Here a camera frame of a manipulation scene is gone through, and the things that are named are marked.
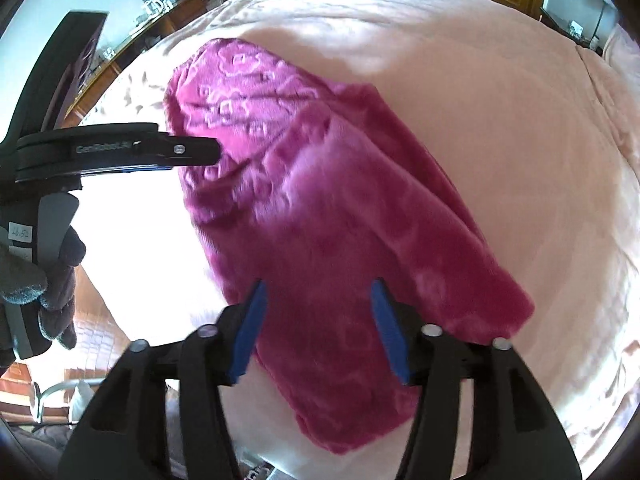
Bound grey gloved left hand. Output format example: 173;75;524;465
1;226;86;374

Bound pink bed duvet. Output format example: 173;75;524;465
75;0;639;479

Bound magenta fleece pants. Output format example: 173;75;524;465
164;39;534;454

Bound pink pillow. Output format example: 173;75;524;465
603;24;640;88

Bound dark left nightstand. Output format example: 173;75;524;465
539;8;603;55

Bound wooden dresser with clutter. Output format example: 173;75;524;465
63;0;216;127

